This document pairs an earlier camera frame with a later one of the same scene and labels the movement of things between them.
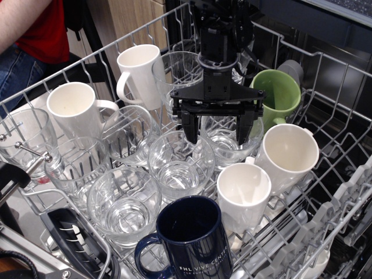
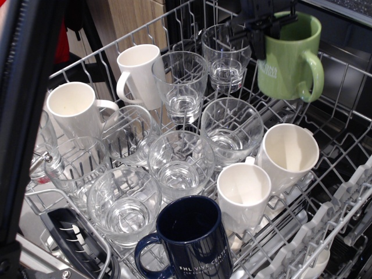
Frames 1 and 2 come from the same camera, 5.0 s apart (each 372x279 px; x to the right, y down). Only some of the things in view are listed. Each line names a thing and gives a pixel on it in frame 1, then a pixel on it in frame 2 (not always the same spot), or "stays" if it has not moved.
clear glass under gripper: [221, 132] stays
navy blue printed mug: [190, 230] stays
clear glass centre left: [127, 132] stays
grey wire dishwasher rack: [203, 145] stays
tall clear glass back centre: [176, 70] stays
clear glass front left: [72, 164] stays
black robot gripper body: [218, 96] to [257, 14]
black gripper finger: [190, 121] to [258, 44]
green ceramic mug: [283, 92] to [291, 64]
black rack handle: [78, 244] stays
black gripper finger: [244, 125] to [275, 30]
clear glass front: [123, 204] stays
